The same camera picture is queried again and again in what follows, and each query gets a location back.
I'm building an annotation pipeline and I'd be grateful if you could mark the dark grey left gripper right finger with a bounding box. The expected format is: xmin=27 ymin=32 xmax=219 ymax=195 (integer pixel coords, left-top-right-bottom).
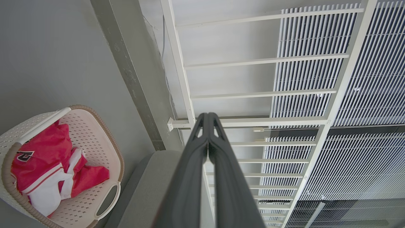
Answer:
xmin=208 ymin=113 xmax=266 ymax=228

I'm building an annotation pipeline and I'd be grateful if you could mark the cream perforated laundry basket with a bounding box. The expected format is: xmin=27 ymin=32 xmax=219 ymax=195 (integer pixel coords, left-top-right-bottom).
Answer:
xmin=0 ymin=105 xmax=124 ymax=228

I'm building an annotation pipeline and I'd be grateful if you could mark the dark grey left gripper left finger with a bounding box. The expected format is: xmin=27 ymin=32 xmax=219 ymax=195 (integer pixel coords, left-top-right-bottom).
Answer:
xmin=154 ymin=113 xmax=209 ymax=228

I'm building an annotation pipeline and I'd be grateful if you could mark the red and white jersey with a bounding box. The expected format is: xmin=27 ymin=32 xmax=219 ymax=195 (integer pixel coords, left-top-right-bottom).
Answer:
xmin=11 ymin=120 xmax=110 ymax=218

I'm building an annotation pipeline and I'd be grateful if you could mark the white metal railing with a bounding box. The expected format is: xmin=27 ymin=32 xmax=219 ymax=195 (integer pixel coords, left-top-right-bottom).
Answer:
xmin=161 ymin=0 xmax=377 ymax=228

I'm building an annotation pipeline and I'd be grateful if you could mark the raised concrete step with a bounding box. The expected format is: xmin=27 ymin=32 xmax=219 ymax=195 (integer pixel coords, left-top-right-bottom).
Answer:
xmin=90 ymin=0 xmax=196 ymax=151

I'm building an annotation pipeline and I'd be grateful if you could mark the white slatted louvre screen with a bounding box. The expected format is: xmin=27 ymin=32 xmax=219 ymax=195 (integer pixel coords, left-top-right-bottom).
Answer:
xmin=258 ymin=0 xmax=405 ymax=228

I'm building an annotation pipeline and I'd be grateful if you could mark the grey fabric sofa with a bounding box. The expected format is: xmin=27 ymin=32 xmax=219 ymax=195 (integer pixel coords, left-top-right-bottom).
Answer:
xmin=104 ymin=150 xmax=216 ymax=228

